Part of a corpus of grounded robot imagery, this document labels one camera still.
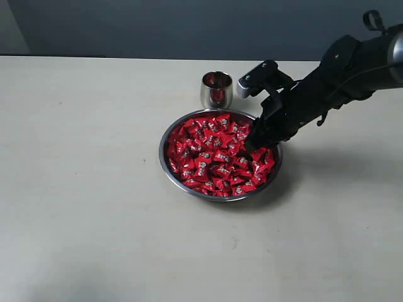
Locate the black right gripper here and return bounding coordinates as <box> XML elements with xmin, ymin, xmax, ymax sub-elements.
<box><xmin>244</xmin><ymin>86</ymin><xmax>327</xmax><ymax>151</ymax></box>

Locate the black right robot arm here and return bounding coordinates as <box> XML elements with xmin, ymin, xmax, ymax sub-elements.
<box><xmin>237</xmin><ymin>25</ymin><xmax>402</xmax><ymax>150</ymax></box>

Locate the pile of red candies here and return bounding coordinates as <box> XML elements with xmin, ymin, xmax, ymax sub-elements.
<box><xmin>166</xmin><ymin>113</ymin><xmax>276</xmax><ymax>198</ymax></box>

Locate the round stainless steel bowl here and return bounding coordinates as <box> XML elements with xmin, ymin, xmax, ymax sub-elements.
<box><xmin>158</xmin><ymin>108</ymin><xmax>284</xmax><ymax>203</ymax></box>

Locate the shiny steel cup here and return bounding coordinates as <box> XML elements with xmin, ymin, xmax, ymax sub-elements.
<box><xmin>200</xmin><ymin>71</ymin><xmax>233</xmax><ymax>109</ymax></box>

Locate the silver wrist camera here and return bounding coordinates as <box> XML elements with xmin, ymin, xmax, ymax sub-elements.
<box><xmin>236</xmin><ymin>60</ymin><xmax>295</xmax><ymax>99</ymax></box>

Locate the black cable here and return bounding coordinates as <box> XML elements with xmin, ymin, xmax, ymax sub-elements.
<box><xmin>316</xmin><ymin>9</ymin><xmax>403</xmax><ymax>127</ymax></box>

